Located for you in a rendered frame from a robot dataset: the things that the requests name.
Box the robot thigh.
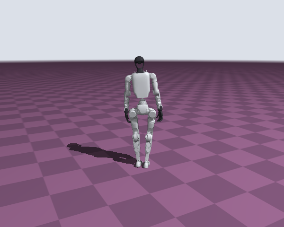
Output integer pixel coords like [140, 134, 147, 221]
[129, 107, 140, 141]
[145, 107, 156, 142]

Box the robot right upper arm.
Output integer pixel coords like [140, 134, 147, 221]
[149, 73, 159, 95]

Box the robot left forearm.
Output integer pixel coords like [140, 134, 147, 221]
[124, 92, 130, 111]

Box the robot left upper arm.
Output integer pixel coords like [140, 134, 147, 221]
[125, 75, 132, 96]

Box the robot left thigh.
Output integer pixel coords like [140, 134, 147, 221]
[129, 107, 140, 141]

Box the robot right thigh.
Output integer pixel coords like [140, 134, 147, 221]
[145, 107, 156, 142]

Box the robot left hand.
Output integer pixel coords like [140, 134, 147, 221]
[124, 108, 131, 123]

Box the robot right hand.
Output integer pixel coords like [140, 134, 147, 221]
[156, 106, 163, 122]

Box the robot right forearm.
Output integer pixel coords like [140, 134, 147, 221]
[155, 90, 162, 109]

